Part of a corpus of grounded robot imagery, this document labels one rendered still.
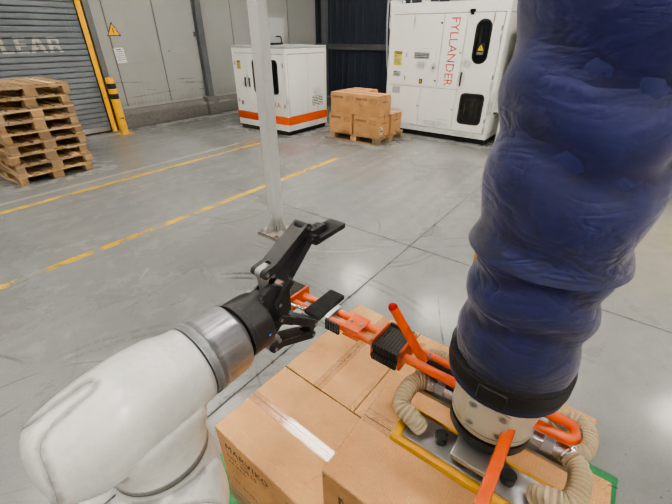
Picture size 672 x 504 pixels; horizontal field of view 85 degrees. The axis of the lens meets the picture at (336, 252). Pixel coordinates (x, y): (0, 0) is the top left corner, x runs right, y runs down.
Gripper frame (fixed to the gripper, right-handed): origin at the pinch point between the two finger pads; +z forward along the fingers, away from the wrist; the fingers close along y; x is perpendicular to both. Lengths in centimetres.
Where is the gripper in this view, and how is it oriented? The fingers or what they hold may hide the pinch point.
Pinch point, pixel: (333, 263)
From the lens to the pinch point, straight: 59.2
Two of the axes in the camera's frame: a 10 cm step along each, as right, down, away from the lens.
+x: 8.0, 3.1, -5.2
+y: 0.0, 8.6, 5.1
